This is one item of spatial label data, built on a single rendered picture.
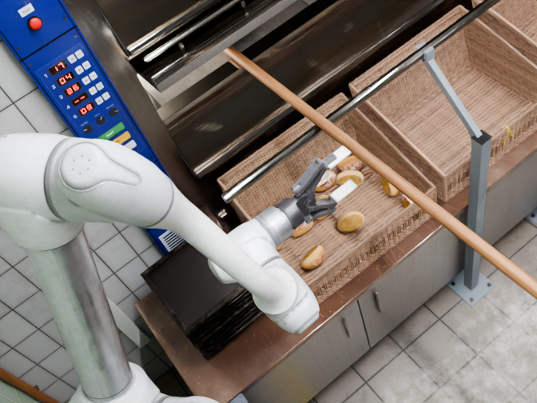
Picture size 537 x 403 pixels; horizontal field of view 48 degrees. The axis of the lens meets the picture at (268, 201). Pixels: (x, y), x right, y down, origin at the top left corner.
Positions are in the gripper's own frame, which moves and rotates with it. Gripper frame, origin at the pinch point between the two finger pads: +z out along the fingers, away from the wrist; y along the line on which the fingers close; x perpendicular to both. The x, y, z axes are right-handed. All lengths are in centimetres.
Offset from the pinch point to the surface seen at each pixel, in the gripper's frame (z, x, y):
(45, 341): -97, -55, 52
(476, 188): 43, 4, 47
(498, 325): 39, 22, 120
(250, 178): -18.4, -18.2, 2.5
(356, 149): 5.3, -2.7, -0.6
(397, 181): 5.5, 12.0, -0.5
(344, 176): 20, -36, 55
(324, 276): -12, -6, 49
